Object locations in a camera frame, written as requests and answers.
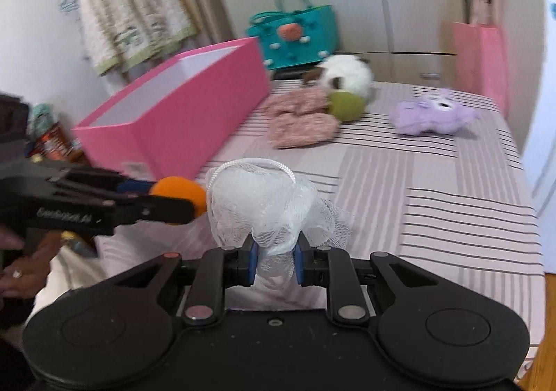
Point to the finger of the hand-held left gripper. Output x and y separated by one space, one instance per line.
104 182
156 210

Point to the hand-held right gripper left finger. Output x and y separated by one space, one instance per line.
253 263

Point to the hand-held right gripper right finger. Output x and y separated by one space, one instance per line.
299 263

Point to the orange ball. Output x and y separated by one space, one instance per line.
182 197

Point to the white mesh bath sponge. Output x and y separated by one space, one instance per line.
260 208

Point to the pink cardboard box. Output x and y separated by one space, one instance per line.
173 121

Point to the pink floral cloth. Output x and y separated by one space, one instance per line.
299 121

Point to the white round plush toy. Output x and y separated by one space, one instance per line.
349 74

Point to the person's left hand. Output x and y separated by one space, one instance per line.
30 269

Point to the red orange box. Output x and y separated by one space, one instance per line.
56 143

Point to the striped pink tablecloth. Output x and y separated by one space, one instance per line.
434 200

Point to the green ball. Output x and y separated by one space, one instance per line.
346 107

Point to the white green knit cardigan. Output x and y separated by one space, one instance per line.
130 13

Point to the blue clothes hanger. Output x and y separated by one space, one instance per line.
68 2

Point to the black suitcase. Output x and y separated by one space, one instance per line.
286 73

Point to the purple plush toy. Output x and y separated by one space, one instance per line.
430 115

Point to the teal tote bag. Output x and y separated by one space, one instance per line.
295 47

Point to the pink tote bag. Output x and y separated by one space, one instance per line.
482 61

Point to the white door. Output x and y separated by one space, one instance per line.
543 113

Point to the blue round sticker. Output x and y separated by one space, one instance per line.
553 11

